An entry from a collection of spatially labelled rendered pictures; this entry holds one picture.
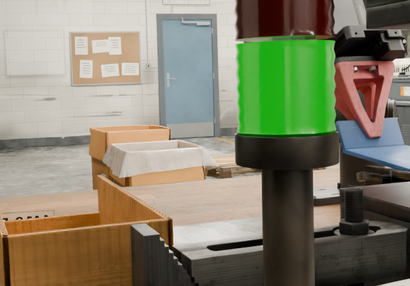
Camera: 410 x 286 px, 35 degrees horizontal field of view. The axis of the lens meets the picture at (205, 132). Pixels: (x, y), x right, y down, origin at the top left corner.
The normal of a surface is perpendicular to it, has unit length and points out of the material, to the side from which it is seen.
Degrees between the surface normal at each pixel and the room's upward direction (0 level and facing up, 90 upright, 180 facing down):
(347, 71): 86
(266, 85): 76
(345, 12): 65
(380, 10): 90
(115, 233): 90
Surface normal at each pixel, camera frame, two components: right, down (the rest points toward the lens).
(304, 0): 0.28, -0.18
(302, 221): 0.48, 0.06
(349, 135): 0.31, -0.37
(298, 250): 0.23, 0.07
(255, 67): -0.67, -0.16
